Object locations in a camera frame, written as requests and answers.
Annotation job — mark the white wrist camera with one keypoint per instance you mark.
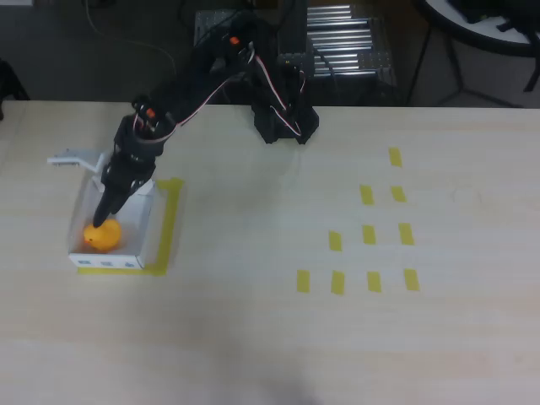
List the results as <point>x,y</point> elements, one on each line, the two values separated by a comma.
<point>80,157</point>

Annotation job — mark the yellow tape strip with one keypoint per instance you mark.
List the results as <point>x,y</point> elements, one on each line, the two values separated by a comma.
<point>374,282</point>
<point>335,241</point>
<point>303,281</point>
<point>406,234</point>
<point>367,194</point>
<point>368,234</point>
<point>411,280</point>
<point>397,194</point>
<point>338,282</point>
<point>395,157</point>

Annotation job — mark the yellow rubber duck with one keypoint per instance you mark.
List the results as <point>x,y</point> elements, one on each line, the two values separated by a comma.
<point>105,238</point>

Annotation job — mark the round white table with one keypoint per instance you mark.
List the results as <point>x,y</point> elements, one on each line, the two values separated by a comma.
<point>485,38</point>

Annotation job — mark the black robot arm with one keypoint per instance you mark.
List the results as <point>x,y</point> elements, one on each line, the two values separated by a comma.
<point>198,80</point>

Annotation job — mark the metal roller rack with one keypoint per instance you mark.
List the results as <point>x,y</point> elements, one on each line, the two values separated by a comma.
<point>363,42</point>

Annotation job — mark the yellow L-shaped tape outline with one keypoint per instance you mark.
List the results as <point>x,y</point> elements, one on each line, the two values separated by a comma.
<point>171,211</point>

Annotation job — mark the white open cardboard box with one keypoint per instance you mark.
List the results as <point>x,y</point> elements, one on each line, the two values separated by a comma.
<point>109,262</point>

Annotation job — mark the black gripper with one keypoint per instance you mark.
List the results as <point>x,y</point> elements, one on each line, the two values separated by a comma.
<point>119,180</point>

